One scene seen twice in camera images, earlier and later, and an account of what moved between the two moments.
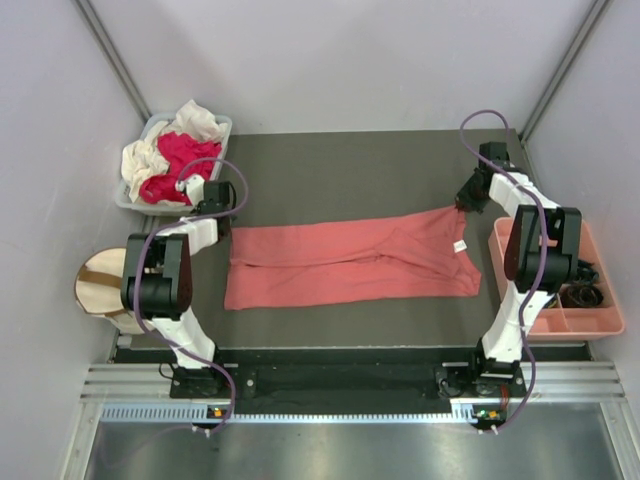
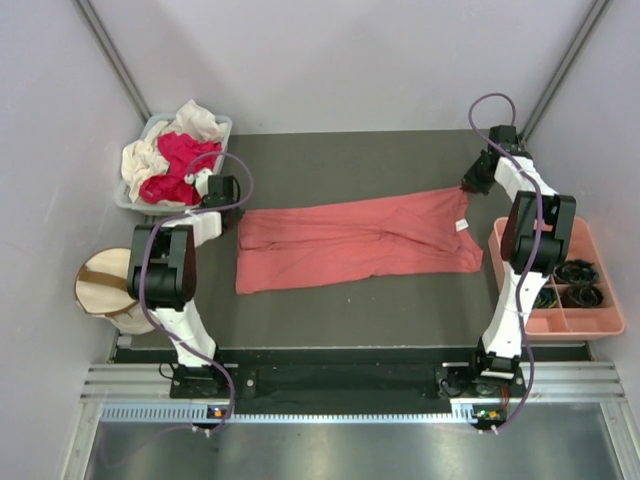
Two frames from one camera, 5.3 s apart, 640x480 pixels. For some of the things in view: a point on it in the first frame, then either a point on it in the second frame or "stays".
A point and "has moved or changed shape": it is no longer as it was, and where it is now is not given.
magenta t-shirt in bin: (180, 150) stays
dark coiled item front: (578, 295) stays
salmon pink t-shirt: (347, 262) has moved or changed shape
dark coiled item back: (585, 274) stays
